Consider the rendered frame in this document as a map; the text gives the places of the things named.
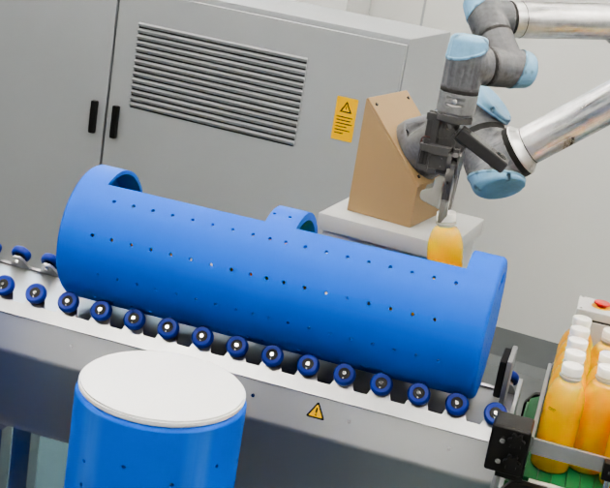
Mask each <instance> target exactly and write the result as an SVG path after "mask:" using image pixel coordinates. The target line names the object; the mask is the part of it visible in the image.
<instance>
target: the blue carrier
mask: <svg viewBox="0 0 610 488"><path fill-rule="evenodd" d="M172 216H174V217H172ZM192 221H193V222H192ZM212 226H214V227H212ZM233 230H234V231H233ZM93 234H94V236H93ZM253 235H254V236H253ZM111 239H113V241H111ZM269 239H271V240H269ZM285 243H287V244H285ZM131 244H133V246H131ZM151 248H152V252H151V251H150V249H151ZM304 248H306V249H304ZM326 253H327V254H326ZM170 254H172V256H170ZM347 258H348V259H347ZM190 259H193V260H192V261H190ZM368 262H370V263H368ZM210 263H212V264H213V265H212V266H211V265H210ZM56 266H57V273H58V277H59V281H60V283H61V285H62V287H63V289H64V290H65V291H72V292H74V293H75V294H76V295H77V296H78V297H82V298H86V299H90V300H93V301H98V300H105V301H107V302H108V303H109V304H110V305H112V306H115V307H119V308H123V309H127V310H131V309H140V310H141V311H142V312H143V313H144V314H145V315H149V316H153V317H157V318H161V319H164V318H173V319H175V320H177V322H179V323H183V324H186V325H190V326H193V327H200V326H206V327H208V328H210V329H211V330H212V332H216V333H220V334H224V335H228V336H231V337H232V336H235V335H240V336H243V337H244V338H245V339H246V340H247V341H250V342H254V343H257V344H261V345H265V346H268V345H277V346H279V347H280V348H281V349H282V350H283V351H290V352H294V353H298V354H302V355H303V354H306V353H310V354H313V355H315V356H316V357H317V358H318V359H320V360H324V361H327V362H331V363H335V364H341V363H349V364H350V365H351V366H353V368H354V369H357V370H361V371H365V372H369V373H373V374H377V373H386V374H388V375H389V376H390V377H391V378H392V379H395V380H398V381H405V382H409V383H415V382H423V383H425V384H426V385H427V386H428V387H429V388H432V389H436V390H439V391H443V392H446V393H450V394H451V393H453V392H460V393H463V394H464V395H465V396H466V397H467V398H469V399H471V398H473V397H474V396H475V395H476V393H477V391H478V389H479V386H480V383H481V380H482V377H483V374H484V370H485V367H486V363H487V359H488V356H489V352H490V349H491V345H492V341H493V337H494V333H495V329H496V325H497V320H498V316H499V312H500V308H501V303H502V299H503V290H504V284H505V278H506V272H507V259H506V258H505V257H501V256H497V255H492V254H488V253H484V252H479V251H474V252H473V254H472V256H471V259H470V261H469V264H468V267H467V268H463V267H459V266H454V265H450V264H446V263H442V262H437V261H433V260H429V259H422V258H418V257H414V256H409V255H405V254H401V253H397V252H392V251H388V250H385V249H381V248H376V247H372V246H368V245H363V244H359V243H355V242H351V241H347V240H343V239H339V238H335V237H330V236H326V235H322V234H318V225H317V220H316V217H315V215H314V214H313V213H312V212H307V211H303V210H299V209H294V208H290V207H286V206H282V205H280V206H277V207H276V208H274V209H273V210H272V212H271V213H270V214H269V216H268V217H267V219H266V221H261V220H257V219H252V218H248V217H244V216H240V215H235V214H231V213H228V212H224V211H219V210H215V209H211V208H206V207H202V206H198V205H194V204H190V203H186V202H182V201H178V200H173V199H169V198H162V197H157V196H153V195H149V194H145V193H143V192H142V188H141V185H140V182H139V179H138V177H137V176H136V174H135V173H133V172H132V171H130V170H126V169H122V168H115V167H110V166H106V165H99V166H95V167H93V168H91V169H89V170H88V171H87V172H86V173H85V174H84V175H83V176H82V177H81V178H80V180H79V181H78V183H77V184H76V186H75V188H74V190H73V192H72V194H71V196H70V198H69V200H68V203H67V205H66V208H65V211H64V214H63V217H62V220H61V224H60V228H59V232H58V238H57V247H56ZM231 269H233V270H232V271H230V270H231ZM250 273H252V274H253V275H252V276H250ZM412 273H413V274H412ZM266 277H268V280H266V279H265V278H266ZM433 278H435V280H434V279H433ZM284 281H285V282H286V283H285V284H283V282H284ZM455 284H457V285H455ZM304 287H306V289H304ZM326 291H327V294H325V292H326ZM368 302H370V303H371V304H370V305H368ZM390 307H391V308H392V311H390V310H389V308H390ZM412 313H414V316H412ZM433 318H436V319H437V320H436V321H434V320H433ZM373 343H374V344H373Z"/></svg>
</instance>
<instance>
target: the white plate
mask: <svg viewBox="0 0 610 488"><path fill-rule="evenodd" d="M78 388H79V390H80V392H81V394H82V395H83V396H84V397H85V398H86V399H87V400H88V401H89V402H90V403H91V404H92V405H94V406H95V407H96V408H98V409H100V410H101V411H103V412H106V413H108V414H111V415H113V416H116V417H118V418H121V419H124V420H128V421H131V422H134V423H139V424H144V425H150V426H157V427H168V428H191V427H200V426H206V425H211V424H215V423H218V422H221V421H224V420H226V419H228V418H230V417H232V416H234V415H235V414H237V413H238V412H239V411H240V410H241V409H242V408H243V406H244V404H245V399H246V392H245V389H244V387H243V385H242V384H241V382H240V381H239V380H238V379H237V378H236V377H235V376H234V375H232V374H231V373H230V372H228V371H227V370H225V369H223V368H221V367H220V366H217V365H215V364H213V363H211V362H208V361H205V360H202V359H199V358H196V357H192V356H189V355H185V354H180V353H174V352H167V351H123V352H118V353H113V354H109V355H105V356H102V357H100V358H97V359H95V360H93V361H92V362H90V363H89V364H87V365H86V366H85V367H84V368H83V369H82V370H81V372H80V373H79V376H78Z"/></svg>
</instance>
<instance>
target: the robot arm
mask: <svg viewBox="0 0 610 488"><path fill-rule="evenodd" d="M463 10H464V14H465V17H466V22H467V23H468V24H469V26H470V28H471V31H472V33H471V34H467V33H455V34H453V35H452V36H451V37H450V41H449V43H448V47H447V51H446V54H445V62H444V67H443V73H442V83H441V88H440V93H439V97H438V102H437V108H436V109H435V110H431V109H430V111H428V112H427V114H424V115H420V116H416V117H414V118H410V119H407V120H405V121H403V122H402V123H400V124H399V125H398V126H397V129H396V135H397V139H398V142H399V145H400V147H401V149H402V151H403V153H404V155H405V157H406V158H407V160H408V161H409V163H410V164H411V165H412V167H413V168H414V169H415V170H416V171H417V172H418V173H419V174H421V175H422V176H423V177H425V178H428V179H433V178H435V177H436V179H435V181H434V183H431V184H428V185H427V186H426V189H425V190H422V191H421V192H420V198H421V200H423V201H424V202H426V203H428V204H430V205H432V206H434V207H436V208H438V209H439V216H438V223H441V222H442V221H443V219H444V218H445V217H446V216H447V212H448V210H451V207H452V203H453V201H454V196H455V192H456V188H457V184H458V180H459V175H460V171H461V169H462V166H464V169H465V172H466V175H467V179H468V181H469V182H470V184H471V186H472V189H473V192H474V193H475V194H476V195H477V196H479V197H481V198H487V199H498V198H507V197H510V196H513V195H515V194H517V193H519V192H520V191H522V189H523V188H524V187H525V186H526V178H525V177H526V176H528V175H530V174H532V173H534V171H535V168H536V164H537V163H539V162H541V161H543V160H545V159H546V158H548V157H550V156H552V155H554V154H556V153H558V152H560V151H562V150H564V149H566V148H568V146H570V145H572V144H574V143H576V142H578V141H580V140H582V139H584V138H586V137H589V136H590V135H592V134H594V133H596V132H598V131H600V130H602V129H604V128H606V127H608V126H610V79H609V80H608V81H606V82H604V83H602V84H600V85H599V86H598V87H596V88H594V89H592V90H590V91H588V92H586V93H585V94H583V95H581V96H579V97H577V98H575V99H573V100H572V101H570V102H568V103H566V104H564V105H562V106H560V107H558V108H556V109H554V110H552V111H550V112H548V113H547V114H545V115H543V116H541V117H539V118H537V119H535V121H533V122H531V123H529V124H527V125H525V126H523V127H522V128H520V129H517V128H514V127H510V126H509V127H507V128H505V127H504V126H505V125H508V123H509V122H510V121H511V116H510V113H509V111H508V109H507V107H506V106H505V104H504V103H503V101H502V100H501V99H500V97H499V96H498V95H497V94H496V93H495V92H494V91H493V90H492V89H491V88H489V87H488V86H492V87H504V88H507V89H512V88H527V87H529V86H531V85H532V84H533V82H534V81H535V79H536V76H537V73H538V62H537V59H536V57H535V55H534V54H533V53H531V52H530V51H526V50H524V49H520V48H519V46H518V44H517V42H516V39H575V40H606V41H607V42H608V43H609V44H610V2H609V3H580V2H546V1H511V0H464V3H463ZM515 38H516V39H515ZM437 176H438V177H437Z"/></svg>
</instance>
